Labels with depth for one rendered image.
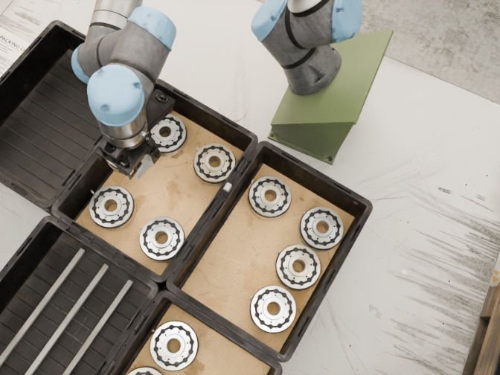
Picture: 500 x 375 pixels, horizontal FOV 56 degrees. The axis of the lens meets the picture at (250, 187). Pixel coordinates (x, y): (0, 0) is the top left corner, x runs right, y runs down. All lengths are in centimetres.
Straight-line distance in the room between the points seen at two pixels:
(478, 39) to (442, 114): 119
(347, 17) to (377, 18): 149
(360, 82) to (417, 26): 144
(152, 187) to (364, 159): 60
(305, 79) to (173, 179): 41
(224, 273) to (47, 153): 53
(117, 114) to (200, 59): 82
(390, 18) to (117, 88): 203
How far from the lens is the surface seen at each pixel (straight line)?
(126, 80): 69
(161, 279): 102
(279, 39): 115
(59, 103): 132
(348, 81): 120
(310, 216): 112
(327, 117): 115
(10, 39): 164
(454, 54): 257
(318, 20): 106
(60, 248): 119
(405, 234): 135
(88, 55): 85
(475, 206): 145
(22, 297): 120
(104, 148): 82
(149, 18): 76
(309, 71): 122
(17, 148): 130
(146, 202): 116
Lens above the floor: 193
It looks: 72 degrees down
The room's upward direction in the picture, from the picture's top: 8 degrees clockwise
